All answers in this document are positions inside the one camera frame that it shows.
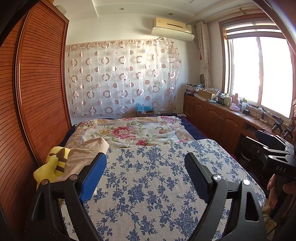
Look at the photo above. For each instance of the small cardboard box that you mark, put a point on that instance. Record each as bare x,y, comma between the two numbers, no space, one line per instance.
145,113

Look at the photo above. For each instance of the sheer circle-patterned curtain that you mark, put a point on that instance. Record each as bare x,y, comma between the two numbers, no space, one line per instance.
122,76

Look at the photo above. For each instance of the yellow plush toy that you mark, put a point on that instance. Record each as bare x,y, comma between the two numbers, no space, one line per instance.
54,162

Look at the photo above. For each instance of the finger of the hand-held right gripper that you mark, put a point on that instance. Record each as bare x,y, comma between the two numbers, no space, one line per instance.
254,150
271,138

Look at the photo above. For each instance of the wooden side cabinet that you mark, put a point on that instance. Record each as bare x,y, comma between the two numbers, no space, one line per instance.
215,120

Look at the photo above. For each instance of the dark blue bed sheet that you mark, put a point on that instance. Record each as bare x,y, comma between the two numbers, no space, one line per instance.
188,127

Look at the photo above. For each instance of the wooden slatted wardrobe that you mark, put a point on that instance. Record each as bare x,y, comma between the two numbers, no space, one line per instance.
34,92

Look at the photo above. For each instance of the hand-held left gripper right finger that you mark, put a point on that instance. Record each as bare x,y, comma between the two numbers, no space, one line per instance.
196,176

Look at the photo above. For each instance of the pink figurine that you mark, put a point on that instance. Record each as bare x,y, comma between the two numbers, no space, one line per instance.
235,104

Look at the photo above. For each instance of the pile of papers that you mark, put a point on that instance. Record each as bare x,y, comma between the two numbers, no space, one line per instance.
194,88

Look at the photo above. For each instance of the person's right hand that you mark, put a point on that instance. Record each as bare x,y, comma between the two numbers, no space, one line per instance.
272,192

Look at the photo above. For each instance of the small black tripod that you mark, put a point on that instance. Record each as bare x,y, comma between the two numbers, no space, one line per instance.
277,125
289,133

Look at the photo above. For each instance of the open cardboard box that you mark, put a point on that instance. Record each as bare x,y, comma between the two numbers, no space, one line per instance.
208,94

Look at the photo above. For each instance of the round dark hand fan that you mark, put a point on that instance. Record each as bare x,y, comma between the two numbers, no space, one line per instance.
202,79

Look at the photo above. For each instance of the clear bottle with green cap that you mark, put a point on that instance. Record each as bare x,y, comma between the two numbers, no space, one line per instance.
244,105

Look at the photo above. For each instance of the grey box atop wardrobe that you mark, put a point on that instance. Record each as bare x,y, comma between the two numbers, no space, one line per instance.
62,8

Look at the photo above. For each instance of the beige printed t-shirt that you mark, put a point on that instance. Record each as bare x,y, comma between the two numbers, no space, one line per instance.
87,150

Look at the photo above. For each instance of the wall air conditioner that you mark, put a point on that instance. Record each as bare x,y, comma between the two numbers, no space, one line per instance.
172,27

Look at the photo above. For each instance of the blue floral bed cloth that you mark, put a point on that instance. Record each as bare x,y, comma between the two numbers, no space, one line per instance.
150,190

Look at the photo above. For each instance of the pink floral blanket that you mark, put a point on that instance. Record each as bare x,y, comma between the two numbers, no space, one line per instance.
129,132

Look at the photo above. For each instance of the white window curtain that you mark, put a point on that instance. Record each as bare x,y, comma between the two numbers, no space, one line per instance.
204,53

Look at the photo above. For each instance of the blue toy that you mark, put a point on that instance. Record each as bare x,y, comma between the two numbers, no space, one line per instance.
143,107

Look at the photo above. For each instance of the wooden-framed window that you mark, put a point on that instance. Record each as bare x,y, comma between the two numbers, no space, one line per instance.
256,69

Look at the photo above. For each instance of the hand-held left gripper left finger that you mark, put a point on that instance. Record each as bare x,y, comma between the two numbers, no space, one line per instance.
93,178

